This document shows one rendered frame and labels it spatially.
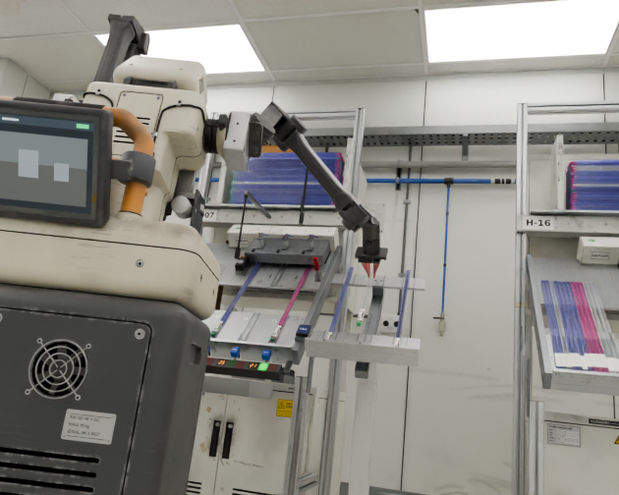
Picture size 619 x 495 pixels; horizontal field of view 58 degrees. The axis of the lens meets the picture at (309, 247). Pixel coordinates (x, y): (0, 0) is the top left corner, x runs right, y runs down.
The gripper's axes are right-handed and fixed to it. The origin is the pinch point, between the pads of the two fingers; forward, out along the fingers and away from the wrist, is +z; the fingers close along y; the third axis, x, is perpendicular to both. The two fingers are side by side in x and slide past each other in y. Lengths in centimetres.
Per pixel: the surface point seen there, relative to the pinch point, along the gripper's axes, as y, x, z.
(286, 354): 25.6, 21.9, 18.9
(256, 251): 53, -33, 11
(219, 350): 50, 21, 21
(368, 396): -1.5, 22.1, 33.0
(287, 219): 45, -56, 6
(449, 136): -24, -222, 16
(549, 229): -63, -52, 4
